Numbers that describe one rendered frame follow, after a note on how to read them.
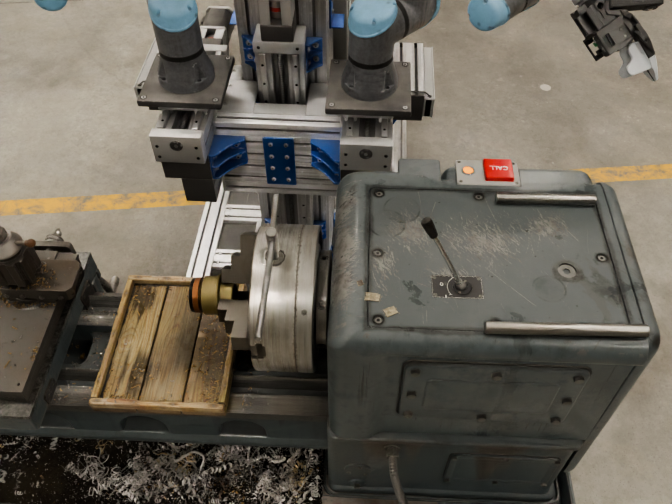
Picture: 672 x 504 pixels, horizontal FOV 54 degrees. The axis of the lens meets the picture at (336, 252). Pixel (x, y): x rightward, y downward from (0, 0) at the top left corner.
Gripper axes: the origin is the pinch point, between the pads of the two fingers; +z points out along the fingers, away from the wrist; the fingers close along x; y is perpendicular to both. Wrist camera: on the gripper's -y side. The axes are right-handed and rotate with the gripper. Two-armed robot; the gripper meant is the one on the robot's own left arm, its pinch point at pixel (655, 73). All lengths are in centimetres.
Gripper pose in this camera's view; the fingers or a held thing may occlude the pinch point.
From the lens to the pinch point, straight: 153.2
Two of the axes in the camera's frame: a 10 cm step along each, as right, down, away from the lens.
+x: 0.1, 0.9, -10.0
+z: 5.8, 8.1, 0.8
